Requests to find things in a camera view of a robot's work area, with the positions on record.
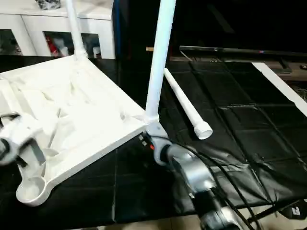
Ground dark long rail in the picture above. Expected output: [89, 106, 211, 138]
[179, 46, 307, 59]

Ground white plastic table top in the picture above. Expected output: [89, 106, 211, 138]
[0, 55, 162, 207]

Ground black work mat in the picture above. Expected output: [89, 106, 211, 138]
[0, 54, 307, 228]

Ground grey crumpled object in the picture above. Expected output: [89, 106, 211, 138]
[36, 0, 62, 11]

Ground red bottle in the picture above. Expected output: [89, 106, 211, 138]
[47, 36, 59, 56]

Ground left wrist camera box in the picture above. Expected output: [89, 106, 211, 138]
[0, 113, 47, 169]

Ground white flat strip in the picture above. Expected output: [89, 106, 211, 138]
[251, 62, 307, 118]

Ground white plastic table leg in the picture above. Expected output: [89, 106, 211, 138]
[65, 0, 90, 61]
[164, 68, 213, 140]
[144, 0, 177, 125]

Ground white glass-door cabinet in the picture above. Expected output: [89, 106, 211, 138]
[0, 0, 117, 59]

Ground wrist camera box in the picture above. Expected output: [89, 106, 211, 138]
[0, 113, 47, 169]
[145, 121, 169, 142]

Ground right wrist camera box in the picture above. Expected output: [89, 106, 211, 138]
[145, 121, 169, 142]

